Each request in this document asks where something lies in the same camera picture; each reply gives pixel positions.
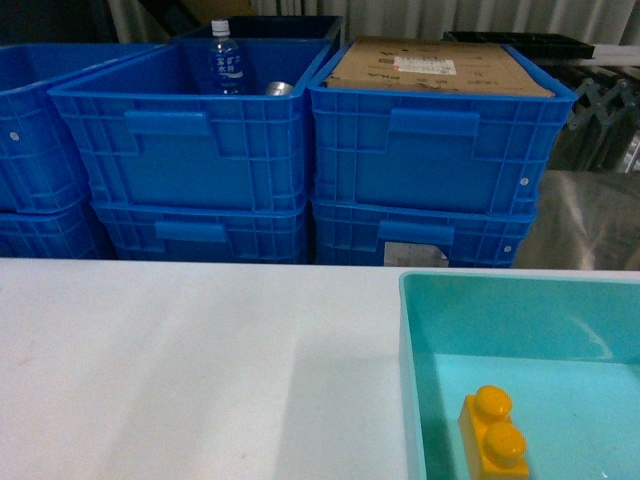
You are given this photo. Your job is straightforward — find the brown cardboard box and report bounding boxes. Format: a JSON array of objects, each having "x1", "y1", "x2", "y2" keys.
[{"x1": 324, "y1": 37, "x2": 554, "y2": 98}]

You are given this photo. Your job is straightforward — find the yellow toy block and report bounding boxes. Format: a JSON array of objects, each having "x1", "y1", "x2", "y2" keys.
[{"x1": 458, "y1": 385, "x2": 530, "y2": 480}]

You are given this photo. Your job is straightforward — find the blue crate lower right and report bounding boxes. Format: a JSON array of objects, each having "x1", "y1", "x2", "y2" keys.
[{"x1": 312, "y1": 199, "x2": 537, "y2": 268}]

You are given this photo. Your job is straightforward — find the blue crate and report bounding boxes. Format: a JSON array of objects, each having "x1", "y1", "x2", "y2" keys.
[
  {"x1": 92, "y1": 201, "x2": 310, "y2": 264},
  {"x1": 1, "y1": 200, "x2": 117, "y2": 259},
  {"x1": 312, "y1": 199, "x2": 537, "y2": 268},
  {"x1": 309, "y1": 42, "x2": 576, "y2": 215},
  {"x1": 1, "y1": 43, "x2": 156, "y2": 214},
  {"x1": 50, "y1": 39, "x2": 330, "y2": 212}
]

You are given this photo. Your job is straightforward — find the blue crate lower middle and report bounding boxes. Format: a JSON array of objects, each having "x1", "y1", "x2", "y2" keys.
[{"x1": 92, "y1": 201, "x2": 310, "y2": 264}]

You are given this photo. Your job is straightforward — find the metal can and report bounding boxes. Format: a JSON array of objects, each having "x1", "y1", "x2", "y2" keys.
[{"x1": 264, "y1": 81, "x2": 293, "y2": 96}]

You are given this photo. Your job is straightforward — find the blue crate upper right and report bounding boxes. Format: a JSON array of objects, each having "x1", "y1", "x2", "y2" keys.
[{"x1": 309, "y1": 42, "x2": 576, "y2": 215}]

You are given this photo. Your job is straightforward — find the clear water bottle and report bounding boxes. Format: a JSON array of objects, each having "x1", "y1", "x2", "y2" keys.
[{"x1": 208, "y1": 19, "x2": 246, "y2": 95}]

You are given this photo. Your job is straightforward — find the blue crate upper middle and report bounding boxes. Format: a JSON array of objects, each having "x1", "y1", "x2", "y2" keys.
[{"x1": 50, "y1": 39, "x2": 330, "y2": 212}]

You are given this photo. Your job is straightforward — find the blue crate lower left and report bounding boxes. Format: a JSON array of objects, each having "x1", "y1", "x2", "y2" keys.
[{"x1": 1, "y1": 200, "x2": 117, "y2": 259}]

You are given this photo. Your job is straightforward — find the teal plastic tray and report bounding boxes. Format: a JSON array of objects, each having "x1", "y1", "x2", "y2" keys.
[{"x1": 400, "y1": 272, "x2": 639, "y2": 479}]

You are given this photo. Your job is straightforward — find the blue crate upper left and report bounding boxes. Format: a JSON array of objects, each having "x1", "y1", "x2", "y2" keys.
[{"x1": 1, "y1": 43, "x2": 156, "y2": 214}]

